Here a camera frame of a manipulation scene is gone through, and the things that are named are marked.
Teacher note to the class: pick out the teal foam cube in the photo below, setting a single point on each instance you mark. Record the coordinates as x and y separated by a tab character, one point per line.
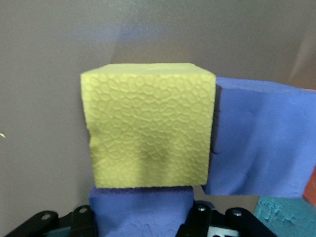
288	214

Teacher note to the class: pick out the yellow foam cube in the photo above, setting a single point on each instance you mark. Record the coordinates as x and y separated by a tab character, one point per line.
148	128

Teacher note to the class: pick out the purple foam cube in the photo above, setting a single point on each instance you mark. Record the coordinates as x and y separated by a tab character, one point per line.
261	140
140	212

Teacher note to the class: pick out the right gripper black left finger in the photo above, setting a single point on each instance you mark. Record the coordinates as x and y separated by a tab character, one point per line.
74	222

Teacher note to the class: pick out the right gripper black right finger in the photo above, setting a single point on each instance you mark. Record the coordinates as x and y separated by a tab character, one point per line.
209	222

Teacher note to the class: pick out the orange foam cube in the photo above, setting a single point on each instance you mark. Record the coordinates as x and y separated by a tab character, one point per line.
311	190

